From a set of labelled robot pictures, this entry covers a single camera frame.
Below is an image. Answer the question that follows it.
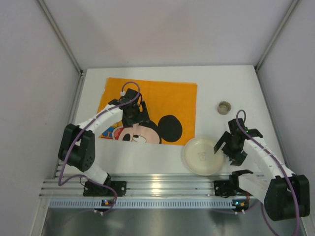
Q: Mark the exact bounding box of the speckled ceramic cup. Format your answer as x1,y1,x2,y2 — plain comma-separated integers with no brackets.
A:
217,101,232,115

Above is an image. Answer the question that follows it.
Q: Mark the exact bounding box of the cream round plate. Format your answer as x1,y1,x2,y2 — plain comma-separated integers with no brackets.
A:
181,136,224,176

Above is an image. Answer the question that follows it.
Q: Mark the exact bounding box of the orange cartoon mouse placemat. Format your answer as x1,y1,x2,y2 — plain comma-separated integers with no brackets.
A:
98,78,197,146

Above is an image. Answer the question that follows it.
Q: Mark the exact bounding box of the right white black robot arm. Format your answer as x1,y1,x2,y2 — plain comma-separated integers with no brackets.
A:
214,118,310,221

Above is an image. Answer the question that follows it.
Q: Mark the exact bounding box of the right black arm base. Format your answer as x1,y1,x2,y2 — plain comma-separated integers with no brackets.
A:
213,180,258,199

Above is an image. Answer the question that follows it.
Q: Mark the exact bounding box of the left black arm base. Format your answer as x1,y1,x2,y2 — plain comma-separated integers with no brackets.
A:
83,181,127,197

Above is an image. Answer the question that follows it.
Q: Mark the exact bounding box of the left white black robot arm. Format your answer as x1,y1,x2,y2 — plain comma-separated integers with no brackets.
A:
58,88,149,186

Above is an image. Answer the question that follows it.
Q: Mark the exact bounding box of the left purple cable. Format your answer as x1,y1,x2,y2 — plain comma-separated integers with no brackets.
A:
58,81,142,213

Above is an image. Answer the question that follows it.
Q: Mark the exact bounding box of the aluminium mounting rail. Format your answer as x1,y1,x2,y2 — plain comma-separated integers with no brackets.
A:
39,159,307,199

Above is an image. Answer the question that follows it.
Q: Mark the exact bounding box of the slotted grey cable duct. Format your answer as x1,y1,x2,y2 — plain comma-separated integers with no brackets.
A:
49,198,249,210

